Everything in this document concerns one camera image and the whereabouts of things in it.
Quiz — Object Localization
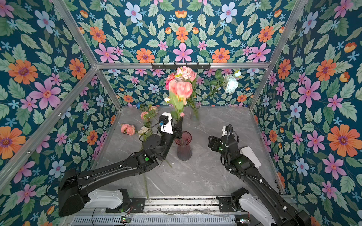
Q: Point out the coral pink rose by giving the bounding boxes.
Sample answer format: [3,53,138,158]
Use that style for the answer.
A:
[165,73,175,86]

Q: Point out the white flower spray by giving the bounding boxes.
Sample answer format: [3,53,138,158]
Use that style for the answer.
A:
[206,69,241,98]

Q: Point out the clear glass vase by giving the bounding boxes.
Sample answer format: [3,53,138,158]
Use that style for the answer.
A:
[190,103,200,126]

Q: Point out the large pink peony bunch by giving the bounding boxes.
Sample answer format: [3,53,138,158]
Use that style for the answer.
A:
[175,66,197,82]

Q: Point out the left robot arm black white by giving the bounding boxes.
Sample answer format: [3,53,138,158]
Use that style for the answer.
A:
[58,119,183,217]

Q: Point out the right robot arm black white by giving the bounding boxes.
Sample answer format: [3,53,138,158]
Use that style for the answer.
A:
[208,135,312,226]

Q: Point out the purple ribbed glass vase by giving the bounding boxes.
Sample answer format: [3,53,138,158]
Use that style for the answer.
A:
[175,131,192,161]

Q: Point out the white rectangular box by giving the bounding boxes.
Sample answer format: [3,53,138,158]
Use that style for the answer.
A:
[240,147,261,169]

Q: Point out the pink rosebud spray stem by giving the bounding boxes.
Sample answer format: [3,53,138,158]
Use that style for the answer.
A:
[140,104,158,120]

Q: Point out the white rose on table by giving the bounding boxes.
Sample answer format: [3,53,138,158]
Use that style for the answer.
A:
[138,126,150,198]

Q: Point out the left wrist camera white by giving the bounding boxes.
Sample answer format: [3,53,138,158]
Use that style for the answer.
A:
[158,113,173,135]

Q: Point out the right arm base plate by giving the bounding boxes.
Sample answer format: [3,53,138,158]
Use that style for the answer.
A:
[216,188,250,213]

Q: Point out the aluminium front rail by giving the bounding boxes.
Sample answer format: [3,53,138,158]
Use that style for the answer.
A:
[67,195,298,216]

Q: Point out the metal hook rail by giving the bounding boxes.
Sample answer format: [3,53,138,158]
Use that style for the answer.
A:
[151,63,211,70]

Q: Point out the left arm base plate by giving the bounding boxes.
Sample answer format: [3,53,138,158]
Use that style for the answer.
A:
[106,198,146,213]

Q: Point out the white vented cable duct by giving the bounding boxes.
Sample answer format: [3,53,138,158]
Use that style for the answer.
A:
[71,215,236,226]

